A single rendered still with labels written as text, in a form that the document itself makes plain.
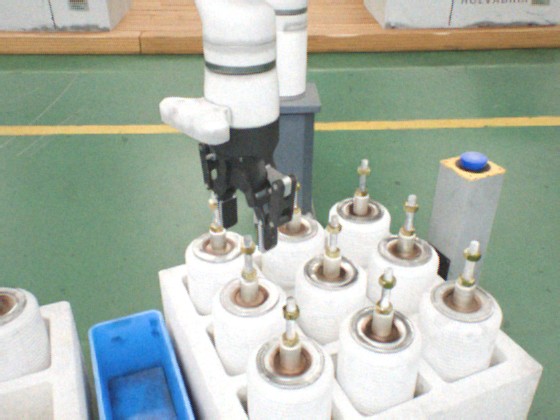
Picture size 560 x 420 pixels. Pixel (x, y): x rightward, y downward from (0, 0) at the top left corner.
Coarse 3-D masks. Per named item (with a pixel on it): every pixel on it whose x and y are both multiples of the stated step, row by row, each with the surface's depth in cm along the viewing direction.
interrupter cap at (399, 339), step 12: (360, 312) 66; (372, 312) 66; (396, 312) 66; (360, 324) 64; (396, 324) 65; (408, 324) 65; (360, 336) 63; (372, 336) 63; (384, 336) 63; (396, 336) 63; (408, 336) 63; (372, 348) 61; (384, 348) 61; (396, 348) 61
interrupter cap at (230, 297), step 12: (228, 288) 70; (240, 288) 70; (264, 288) 70; (276, 288) 70; (228, 300) 68; (240, 300) 69; (264, 300) 68; (276, 300) 68; (228, 312) 67; (240, 312) 66; (252, 312) 66; (264, 312) 66
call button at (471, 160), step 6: (462, 156) 85; (468, 156) 85; (474, 156) 85; (480, 156) 85; (486, 156) 85; (462, 162) 85; (468, 162) 84; (474, 162) 84; (480, 162) 84; (486, 162) 84; (468, 168) 85; (474, 168) 85; (480, 168) 85
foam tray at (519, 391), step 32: (256, 256) 89; (192, 320) 76; (416, 320) 76; (192, 352) 71; (512, 352) 71; (192, 384) 78; (224, 384) 66; (416, 384) 69; (448, 384) 66; (480, 384) 66; (512, 384) 68; (224, 416) 62; (352, 416) 62; (384, 416) 62; (416, 416) 62; (448, 416) 65; (480, 416) 68; (512, 416) 72
